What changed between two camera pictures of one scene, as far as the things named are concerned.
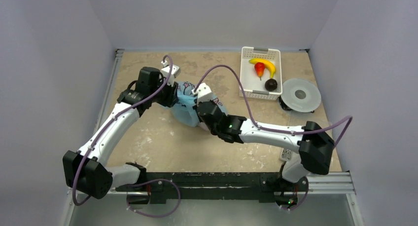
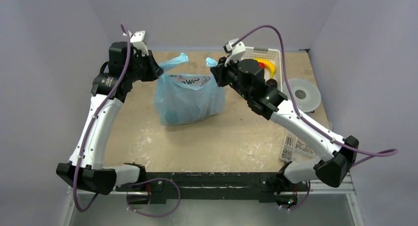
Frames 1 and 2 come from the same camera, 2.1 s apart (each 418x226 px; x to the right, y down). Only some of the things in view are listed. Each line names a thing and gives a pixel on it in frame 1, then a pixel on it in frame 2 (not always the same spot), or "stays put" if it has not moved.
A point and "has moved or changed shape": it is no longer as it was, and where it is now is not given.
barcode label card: (286, 155) stays put
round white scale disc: (300, 95) stays put
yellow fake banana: (267, 63) stays put
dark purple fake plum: (270, 85) stays put
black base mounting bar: (264, 186) stays put
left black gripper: (172, 97) -> (155, 70)
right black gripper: (201, 109) -> (221, 73)
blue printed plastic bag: (183, 108) has moved or changed shape
